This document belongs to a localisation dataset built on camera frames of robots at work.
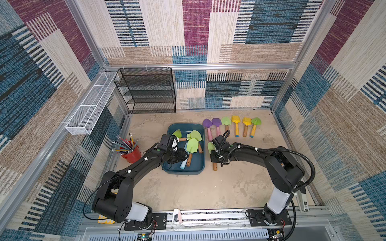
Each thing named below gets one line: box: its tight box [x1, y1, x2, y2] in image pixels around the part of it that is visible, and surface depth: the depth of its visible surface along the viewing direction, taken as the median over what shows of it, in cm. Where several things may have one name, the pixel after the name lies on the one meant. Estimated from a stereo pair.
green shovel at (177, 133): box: [171, 129, 188, 143], surface depth 107 cm
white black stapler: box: [295, 186, 310, 213], surface depth 78 cm
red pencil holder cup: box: [111, 132, 142, 164], surface depth 91 cm
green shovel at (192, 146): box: [185, 137, 199, 167], surface depth 99 cm
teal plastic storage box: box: [161, 123, 206, 175], surface depth 98 cm
